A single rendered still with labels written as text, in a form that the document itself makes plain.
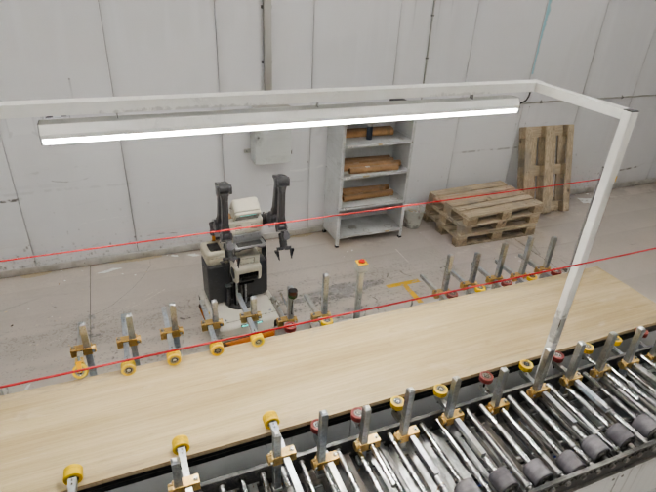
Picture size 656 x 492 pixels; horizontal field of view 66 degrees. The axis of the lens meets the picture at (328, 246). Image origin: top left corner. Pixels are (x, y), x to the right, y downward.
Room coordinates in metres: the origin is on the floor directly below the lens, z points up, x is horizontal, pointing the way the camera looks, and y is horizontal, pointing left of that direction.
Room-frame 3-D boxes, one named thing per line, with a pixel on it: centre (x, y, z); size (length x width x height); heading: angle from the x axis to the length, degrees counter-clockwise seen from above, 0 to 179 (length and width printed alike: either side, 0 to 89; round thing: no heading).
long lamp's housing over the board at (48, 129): (2.46, 0.09, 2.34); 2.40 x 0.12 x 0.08; 114
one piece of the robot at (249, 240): (3.48, 0.63, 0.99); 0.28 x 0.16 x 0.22; 118
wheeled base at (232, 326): (3.74, 0.77, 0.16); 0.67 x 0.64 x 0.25; 28
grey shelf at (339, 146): (5.67, -0.42, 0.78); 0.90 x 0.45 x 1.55; 114
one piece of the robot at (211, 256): (3.82, 0.81, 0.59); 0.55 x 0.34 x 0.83; 118
